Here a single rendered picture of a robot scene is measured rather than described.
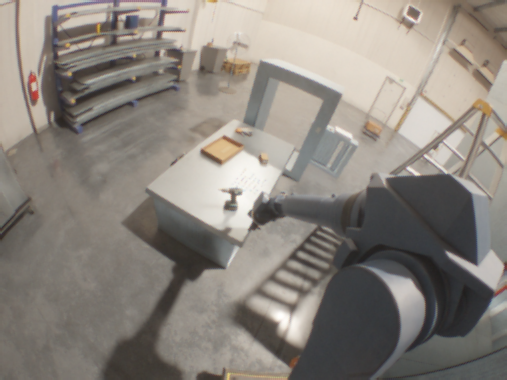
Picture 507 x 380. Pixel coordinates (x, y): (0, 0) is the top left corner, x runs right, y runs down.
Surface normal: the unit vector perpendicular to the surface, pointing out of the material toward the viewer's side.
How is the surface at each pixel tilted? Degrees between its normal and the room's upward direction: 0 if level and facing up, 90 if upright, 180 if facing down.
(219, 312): 0
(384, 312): 90
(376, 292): 90
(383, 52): 90
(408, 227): 90
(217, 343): 0
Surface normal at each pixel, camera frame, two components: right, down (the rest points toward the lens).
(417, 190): -0.95, -0.05
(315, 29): -0.44, 0.55
